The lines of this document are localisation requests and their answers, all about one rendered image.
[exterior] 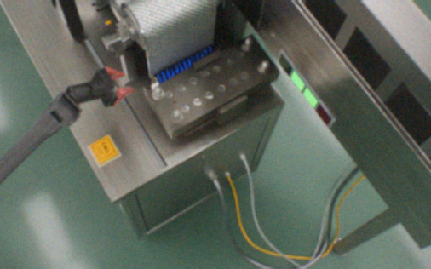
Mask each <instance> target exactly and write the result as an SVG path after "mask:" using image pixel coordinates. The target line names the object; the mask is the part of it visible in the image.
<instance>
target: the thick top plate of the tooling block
mask: <svg viewBox="0 0 431 269"><path fill-rule="evenodd" d="M248 37H250V38H251V39H252V44H253V48H252V49H251V51H249V52H246V51H244V50H243V48H242V43H243V41H244V40H245V39H246V37H245V38H243V39H242V40H240V41H238V42H236V43H233V44H231V45H230V46H228V47H226V48H224V49H223V50H222V51H221V52H220V54H221V59H219V60H217V61H216V62H214V63H212V64H210V65H208V66H206V67H204V68H202V69H200V70H198V71H195V70H194V68H193V67H190V68H188V69H186V70H185V71H183V72H181V73H179V74H177V75H175V76H173V77H171V78H169V79H167V80H165V81H164V82H163V83H161V84H159V87H160V88H161V89H162V90H163V92H164V97H163V99H161V100H155V99H154V98H153V97H152V93H153V90H152V89H150V90H148V91H147V92H146V96H147V101H148V102H149V104H150V106H151V107H152V109H153V110H154V112H155V114H156V116H157V117H158V120H159V121H160V123H161V124H162V125H163V126H164V129H165V130H166V132H167V133H168V135H169V137H170V138H171V139H173V138H175V137H177V136H178V135H181V134H183V133H184V132H186V131H188V130H189V129H191V128H193V127H195V126H197V125H198V124H200V123H202V122H203V121H205V120H208V119H210V118H211V117H213V116H215V115H216V114H217V108H218V107H220V106H222V105H224V104H226V103H228V102H229V101H230V100H233V99H235V98H236V97H238V96H240V95H242V94H245V95H246V96H247V97H248V96H250V95H251V94H254V93H255V92H256V91H258V90H260V89H262V88H264V87H266V86H268V85H269V84H271V83H274V81H276V80H277V79H278V78H279V74H280V70H279V68H278V67H277V66H276V65H275V64H274V62H273V61H272V59H271V58H269V57H268V55H267V54H266V52H265V51H264V50H263V47H262V46H261V45H260V44H259V43H258V41H257V40H256V38H255V37H254V36H253V34H251V35H249V36H248ZM264 60H266V61H267V62H268V63H269V71H268V73H266V74H262V73H260V72H259V71H258V66H259V65H260V63H261V62H262V61H264ZM175 109H178V110H180V111H181V115H182V116H183V119H182V121H181V122H180V123H173V122H172V121H171V120H170V116H171V112H172V111H173V110H175Z"/></svg>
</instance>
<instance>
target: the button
mask: <svg viewBox="0 0 431 269"><path fill-rule="evenodd" d="M89 147H90V149H91V151H92V152H93V154H94V155H95V158H96V160H97V161H98V163H99V164H103V163H104V162H106V161H108V160H109V159H112V158H114V157H116V156H117V155H119V154H118V151H117V149H116V147H115V145H114V144H113V142H112V140H110V138H109V136H108V135H106V136H105V137H103V138H101V139H99V140H97V141H96V142H94V143H92V144H90V145H89Z"/></svg>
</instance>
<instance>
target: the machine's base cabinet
mask: <svg viewBox="0 0 431 269"><path fill-rule="evenodd" d="M282 109H283V107H281V108H280V109H278V110H277V111H275V112H273V114H271V115H268V116H267V117H265V118H263V119H262V120H260V121H258V122H257V123H254V124H252V125H251V126H249V127H248V128H246V129H244V130H242V131H240V132H239V133H237V134H235V135H233V136H231V137H229V138H228V139H226V140H224V141H223V142H221V143H219V144H217V145H216V146H215V147H213V148H212V149H210V150H208V151H207V152H204V153H202V154H200V155H199V156H197V157H195V158H194V159H192V160H190V161H189V162H187V163H184V164H183V165H182V166H180V167H178V168H177V169H173V170H171V171H170V172H169V173H167V174H166V175H163V176H161V177H160V179H158V180H155V181H154V182H153V183H151V184H149V185H148V186H145V187H144V188H141V189H140V190H138V191H137V192H134V193H132V194H131V195H129V196H127V197H126V198H124V199H122V200H121V201H119V202H118V205H119V206H120V208H121V210H122V212H123V214H124V216H125V218H126V220H127V221H128V222H129V225H130V227H131V228H132V230H133V232H134V233H135V235H136V236H137V238H138V239H140V238H143V237H145V236H146V235H147V234H149V233H151V232H153V231H155V230H157V229H158V228H159V227H161V226H163V225H165V224H166V223H168V222H170V221H171V220H173V219H175V218H177V217H179V216H180V215H183V214H185V213H186V212H187V211H189V209H191V208H193V207H194V206H196V205H198V204H199V203H202V202H203V201H204V200H207V199H208V198H210V197H212V196H214V195H216V194H217V193H218V191H217V189H216V185H215V183H214V181H213V182H212V181H211V179H210V177H211V176H212V175H217V176H218V179H217V180H218V183H219V185H220V187H221V190H224V189H226V188H227V187H229V186H230V182H229V180H228V178H227V177H226V176H225V173H226V172H229V174H230V175H229V177H230V180H231V182H232V183H233V184H234V183H235V182H237V181H240V180H242V179H243V178H244V177H245V176H246V175H248V171H247V168H246V166H245V164H244V160H241V158H240V157H241V156H242V155H245V156H246V162H247V164H248V165H249V168H250V172H251V173H252V172H253V171H256V170H257V167H258V165H259V163H260V161H261V158H262V155H263V153H264V151H265V149H266V147H267V143H268V141H269V138H271V136H272V134H273V131H274V129H275V126H276V124H277V121H278V120H279V116H280V114H281V112H282Z"/></svg>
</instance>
